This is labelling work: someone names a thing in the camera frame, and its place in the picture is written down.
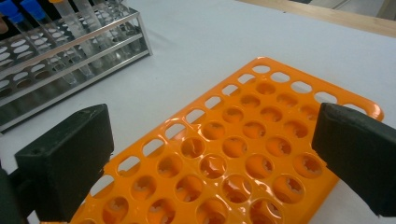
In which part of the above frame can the wooden table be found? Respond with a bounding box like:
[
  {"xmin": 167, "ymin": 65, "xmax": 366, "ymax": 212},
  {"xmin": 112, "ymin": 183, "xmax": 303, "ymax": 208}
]
[{"xmin": 235, "ymin": 0, "xmax": 396, "ymax": 39}]

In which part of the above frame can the orange plastic test tube rack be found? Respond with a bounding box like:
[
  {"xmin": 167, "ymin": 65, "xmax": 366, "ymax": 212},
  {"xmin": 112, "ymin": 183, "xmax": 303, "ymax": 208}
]
[{"xmin": 39, "ymin": 56, "xmax": 385, "ymax": 224}]

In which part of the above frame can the metal test tube rack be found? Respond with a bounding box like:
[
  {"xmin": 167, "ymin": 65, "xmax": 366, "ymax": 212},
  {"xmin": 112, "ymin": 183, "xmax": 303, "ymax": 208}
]
[{"xmin": 0, "ymin": 2, "xmax": 154, "ymax": 133}]

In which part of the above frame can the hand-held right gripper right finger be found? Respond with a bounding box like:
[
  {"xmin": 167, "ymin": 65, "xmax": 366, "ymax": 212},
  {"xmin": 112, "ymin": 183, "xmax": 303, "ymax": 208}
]
[{"xmin": 311, "ymin": 102, "xmax": 396, "ymax": 218}]

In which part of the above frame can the white table board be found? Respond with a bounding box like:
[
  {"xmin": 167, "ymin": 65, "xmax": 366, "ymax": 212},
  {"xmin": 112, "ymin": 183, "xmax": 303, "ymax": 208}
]
[{"xmin": 0, "ymin": 0, "xmax": 396, "ymax": 224}]

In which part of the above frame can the orange-capped test tube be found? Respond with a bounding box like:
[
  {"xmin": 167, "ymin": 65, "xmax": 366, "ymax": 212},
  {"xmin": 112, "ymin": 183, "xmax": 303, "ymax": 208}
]
[
  {"xmin": 73, "ymin": 0, "xmax": 120, "ymax": 70},
  {"xmin": 49, "ymin": 0, "xmax": 96, "ymax": 81}
]

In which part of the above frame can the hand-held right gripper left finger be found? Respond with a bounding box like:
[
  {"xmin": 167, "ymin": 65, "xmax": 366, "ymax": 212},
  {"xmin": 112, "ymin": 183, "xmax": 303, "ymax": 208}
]
[{"xmin": 13, "ymin": 103, "xmax": 115, "ymax": 223}]

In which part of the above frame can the blue-capped test tube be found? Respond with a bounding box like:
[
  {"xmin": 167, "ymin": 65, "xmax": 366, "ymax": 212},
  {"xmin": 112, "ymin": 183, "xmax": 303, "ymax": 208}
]
[
  {"xmin": 20, "ymin": 0, "xmax": 78, "ymax": 87},
  {"xmin": 0, "ymin": 0, "xmax": 38, "ymax": 48}
]

